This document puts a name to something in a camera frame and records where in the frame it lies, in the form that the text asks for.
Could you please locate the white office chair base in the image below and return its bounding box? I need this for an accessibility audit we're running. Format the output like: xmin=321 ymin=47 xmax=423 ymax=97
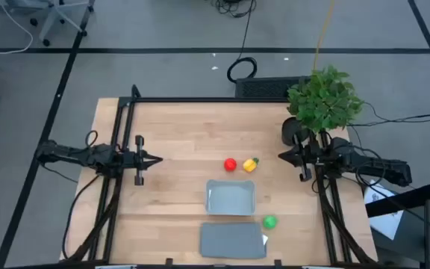
xmin=0 ymin=0 xmax=89 ymax=48

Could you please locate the green leafy plant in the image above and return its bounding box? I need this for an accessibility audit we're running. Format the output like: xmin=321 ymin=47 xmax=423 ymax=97
xmin=286 ymin=65 xmax=365 ymax=135

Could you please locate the black beam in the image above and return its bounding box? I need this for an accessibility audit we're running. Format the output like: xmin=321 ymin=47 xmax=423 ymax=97
xmin=366 ymin=181 xmax=430 ymax=218

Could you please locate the yellow toy produce green stem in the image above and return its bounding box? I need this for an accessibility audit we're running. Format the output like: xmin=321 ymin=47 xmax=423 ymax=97
xmin=243 ymin=157 xmax=260 ymax=173

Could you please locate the yellow hanging cable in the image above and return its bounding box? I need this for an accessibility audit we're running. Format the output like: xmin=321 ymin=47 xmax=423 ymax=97
xmin=313 ymin=0 xmax=336 ymax=72

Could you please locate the grey cloth mat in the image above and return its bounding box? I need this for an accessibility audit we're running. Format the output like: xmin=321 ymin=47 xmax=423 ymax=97
xmin=199 ymin=222 xmax=267 ymax=259

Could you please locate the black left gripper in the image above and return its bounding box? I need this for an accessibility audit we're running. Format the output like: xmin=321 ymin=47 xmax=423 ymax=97
xmin=119 ymin=134 xmax=163 ymax=187

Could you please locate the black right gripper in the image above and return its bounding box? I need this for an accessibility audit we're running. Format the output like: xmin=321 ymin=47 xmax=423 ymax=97
xmin=278 ymin=141 xmax=324 ymax=183

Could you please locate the white floor cable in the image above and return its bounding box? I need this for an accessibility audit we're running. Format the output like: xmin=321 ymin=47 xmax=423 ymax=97
xmin=0 ymin=3 xmax=34 ymax=55

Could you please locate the black plant pot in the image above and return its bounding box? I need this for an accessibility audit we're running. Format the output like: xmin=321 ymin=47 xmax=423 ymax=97
xmin=281 ymin=116 xmax=311 ymax=147

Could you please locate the thin black cable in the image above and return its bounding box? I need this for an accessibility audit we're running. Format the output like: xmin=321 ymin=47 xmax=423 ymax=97
xmin=347 ymin=101 xmax=430 ymax=128

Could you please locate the black aluminium table frame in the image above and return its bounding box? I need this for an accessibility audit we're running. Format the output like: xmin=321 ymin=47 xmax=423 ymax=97
xmin=60 ymin=84 xmax=378 ymax=269

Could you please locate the black coiled floor cable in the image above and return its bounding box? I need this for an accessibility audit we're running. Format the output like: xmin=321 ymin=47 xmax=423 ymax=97
xmin=226 ymin=0 xmax=258 ymax=84

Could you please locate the white paper sheet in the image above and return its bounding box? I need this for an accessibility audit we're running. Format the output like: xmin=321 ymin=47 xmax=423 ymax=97
xmin=364 ymin=179 xmax=405 ymax=241

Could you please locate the pale plastic tupperware container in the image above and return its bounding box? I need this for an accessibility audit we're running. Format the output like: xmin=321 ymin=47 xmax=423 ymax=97
xmin=205 ymin=179 xmax=257 ymax=217

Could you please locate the black perforated box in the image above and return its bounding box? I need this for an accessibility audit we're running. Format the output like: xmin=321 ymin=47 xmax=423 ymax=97
xmin=234 ymin=75 xmax=311 ymax=99

